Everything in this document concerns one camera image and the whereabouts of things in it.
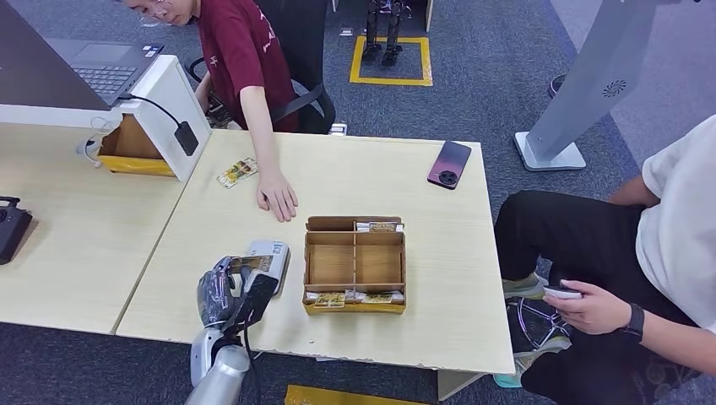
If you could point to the small black humanoid robot legs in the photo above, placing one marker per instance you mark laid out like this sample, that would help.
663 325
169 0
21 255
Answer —
372 33

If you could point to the person's right forearm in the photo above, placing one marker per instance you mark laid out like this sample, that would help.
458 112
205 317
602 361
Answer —
204 92
632 193

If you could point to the white card reader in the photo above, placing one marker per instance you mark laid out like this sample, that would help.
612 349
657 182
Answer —
278 254

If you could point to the stack of key cards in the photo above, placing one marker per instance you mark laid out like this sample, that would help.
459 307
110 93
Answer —
380 227
377 298

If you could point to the person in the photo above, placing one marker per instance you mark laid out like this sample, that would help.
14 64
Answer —
671 223
240 50

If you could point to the eyeglasses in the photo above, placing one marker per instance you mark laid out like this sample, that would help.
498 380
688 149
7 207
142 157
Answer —
152 14

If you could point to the dark grey laptop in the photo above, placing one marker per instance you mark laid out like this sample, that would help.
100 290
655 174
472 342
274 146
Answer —
50 67

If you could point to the small white floor box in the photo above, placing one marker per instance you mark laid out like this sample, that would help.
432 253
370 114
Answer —
337 129

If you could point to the person's left hand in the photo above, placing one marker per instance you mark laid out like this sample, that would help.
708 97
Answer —
593 310
278 195

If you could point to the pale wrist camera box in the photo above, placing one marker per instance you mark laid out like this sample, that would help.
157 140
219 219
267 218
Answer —
258 296

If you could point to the wooden compartment organizer box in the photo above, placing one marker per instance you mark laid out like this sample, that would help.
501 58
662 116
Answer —
335 262

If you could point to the white desk riser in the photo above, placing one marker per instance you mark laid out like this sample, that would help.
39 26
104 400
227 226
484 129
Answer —
168 106

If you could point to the black wristwatch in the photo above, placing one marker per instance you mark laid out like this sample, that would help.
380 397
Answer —
634 323

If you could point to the dark shoe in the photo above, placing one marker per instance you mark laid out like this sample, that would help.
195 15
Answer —
556 85

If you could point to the cardboard box with yellow tape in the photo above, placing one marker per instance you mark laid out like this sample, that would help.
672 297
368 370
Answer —
131 148

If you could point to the black office chair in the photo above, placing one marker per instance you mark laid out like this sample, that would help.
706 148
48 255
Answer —
305 44

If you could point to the person's left forearm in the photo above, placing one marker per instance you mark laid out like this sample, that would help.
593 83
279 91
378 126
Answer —
260 131
677 346

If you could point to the maroon smartphone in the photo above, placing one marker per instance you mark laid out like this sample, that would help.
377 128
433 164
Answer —
450 164

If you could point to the grey kiosk stand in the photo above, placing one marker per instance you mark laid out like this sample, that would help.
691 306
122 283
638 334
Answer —
593 78

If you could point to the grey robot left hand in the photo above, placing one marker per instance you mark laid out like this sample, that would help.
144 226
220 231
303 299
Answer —
215 293

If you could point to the black controller device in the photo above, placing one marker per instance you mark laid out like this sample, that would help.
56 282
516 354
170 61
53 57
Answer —
11 229

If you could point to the small white handheld device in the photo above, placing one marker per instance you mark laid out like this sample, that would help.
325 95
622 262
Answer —
559 293

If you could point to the teal and white shoe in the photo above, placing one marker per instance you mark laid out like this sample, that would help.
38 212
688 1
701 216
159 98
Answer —
509 380

